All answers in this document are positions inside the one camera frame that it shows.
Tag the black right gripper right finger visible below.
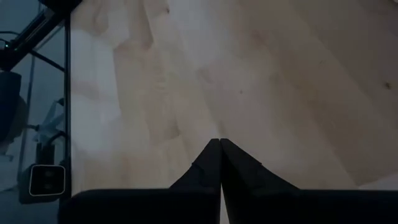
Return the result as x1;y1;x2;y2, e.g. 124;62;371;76
221;139;398;224

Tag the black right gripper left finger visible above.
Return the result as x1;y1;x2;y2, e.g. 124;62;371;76
58;139;222;224

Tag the black aluminium table frame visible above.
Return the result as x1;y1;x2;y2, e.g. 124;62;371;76
29;17;73;203

